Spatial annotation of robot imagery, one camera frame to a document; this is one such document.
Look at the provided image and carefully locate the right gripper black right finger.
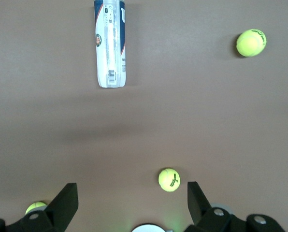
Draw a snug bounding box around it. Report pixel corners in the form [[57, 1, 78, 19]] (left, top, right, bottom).
[[185, 181, 284, 232]]

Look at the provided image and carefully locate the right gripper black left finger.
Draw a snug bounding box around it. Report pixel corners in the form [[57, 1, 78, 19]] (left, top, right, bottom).
[[0, 182, 79, 232]]

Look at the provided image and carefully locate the yellow-green tennis ball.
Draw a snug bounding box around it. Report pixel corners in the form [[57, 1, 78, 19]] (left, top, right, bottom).
[[25, 201, 47, 215], [158, 168, 181, 192], [236, 29, 267, 58]]

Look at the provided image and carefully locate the white blue tennis ball can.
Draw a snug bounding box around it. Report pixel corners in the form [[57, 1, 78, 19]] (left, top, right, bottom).
[[93, 0, 127, 89]]

